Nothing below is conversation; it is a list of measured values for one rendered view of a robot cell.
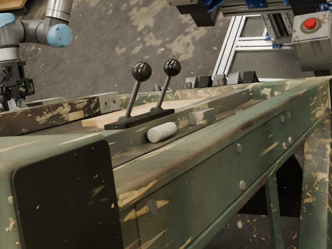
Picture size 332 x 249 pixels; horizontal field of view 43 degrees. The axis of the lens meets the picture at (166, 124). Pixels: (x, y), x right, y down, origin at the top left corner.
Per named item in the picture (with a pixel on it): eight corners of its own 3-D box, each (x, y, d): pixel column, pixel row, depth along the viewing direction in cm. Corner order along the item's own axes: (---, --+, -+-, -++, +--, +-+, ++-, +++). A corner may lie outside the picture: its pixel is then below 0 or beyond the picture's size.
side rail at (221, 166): (331, 113, 128) (328, 78, 127) (136, 323, 34) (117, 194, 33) (311, 114, 131) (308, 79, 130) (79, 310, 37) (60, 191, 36)
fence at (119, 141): (250, 100, 140) (249, 88, 140) (39, 186, 59) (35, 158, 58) (236, 101, 143) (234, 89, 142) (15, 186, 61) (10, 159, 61)
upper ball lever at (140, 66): (137, 128, 83) (158, 65, 78) (126, 132, 80) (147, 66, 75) (121, 119, 84) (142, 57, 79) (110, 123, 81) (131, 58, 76)
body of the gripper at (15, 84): (18, 99, 134) (11, 61, 132) (0, 101, 138) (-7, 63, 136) (36, 96, 140) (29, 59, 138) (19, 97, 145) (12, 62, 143)
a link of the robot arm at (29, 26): (59, 44, 145) (30, 46, 137) (40, 41, 152) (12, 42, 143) (58, 20, 142) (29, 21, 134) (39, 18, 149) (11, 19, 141)
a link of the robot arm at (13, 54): (-10, 50, 136) (11, 50, 143) (-7, 64, 137) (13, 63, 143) (6, 47, 132) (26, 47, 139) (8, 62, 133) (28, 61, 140)
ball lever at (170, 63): (166, 118, 93) (186, 62, 88) (157, 121, 90) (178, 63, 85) (152, 110, 94) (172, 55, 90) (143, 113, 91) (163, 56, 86)
